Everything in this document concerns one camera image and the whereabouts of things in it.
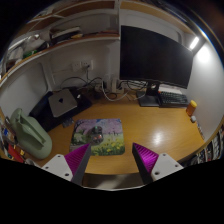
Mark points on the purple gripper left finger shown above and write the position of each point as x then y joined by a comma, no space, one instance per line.
72,166

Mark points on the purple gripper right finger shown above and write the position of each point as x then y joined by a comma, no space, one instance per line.
153,166

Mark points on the dark grey computer mouse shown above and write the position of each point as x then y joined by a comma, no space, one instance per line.
96,135

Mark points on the floral painted mouse pad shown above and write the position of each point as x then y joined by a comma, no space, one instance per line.
105,136

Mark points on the small dark card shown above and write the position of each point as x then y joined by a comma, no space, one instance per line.
67,122

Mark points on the green plastic jug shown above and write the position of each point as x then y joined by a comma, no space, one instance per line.
30,135

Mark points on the silver mini desktop computer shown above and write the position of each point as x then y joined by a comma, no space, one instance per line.
62,102

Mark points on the black mechanical keyboard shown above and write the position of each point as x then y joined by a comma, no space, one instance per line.
169,99

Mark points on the small white round object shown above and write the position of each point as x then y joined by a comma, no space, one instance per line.
193,119

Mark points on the red box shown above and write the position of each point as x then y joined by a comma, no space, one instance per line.
15,154

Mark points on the white power strip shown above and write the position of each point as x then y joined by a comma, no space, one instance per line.
111,84

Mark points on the black computer monitor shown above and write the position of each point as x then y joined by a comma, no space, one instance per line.
154,58

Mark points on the white wall light bar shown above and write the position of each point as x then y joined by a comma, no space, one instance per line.
194,43

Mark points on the wooden wall shelf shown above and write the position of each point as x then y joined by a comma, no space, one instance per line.
74,20

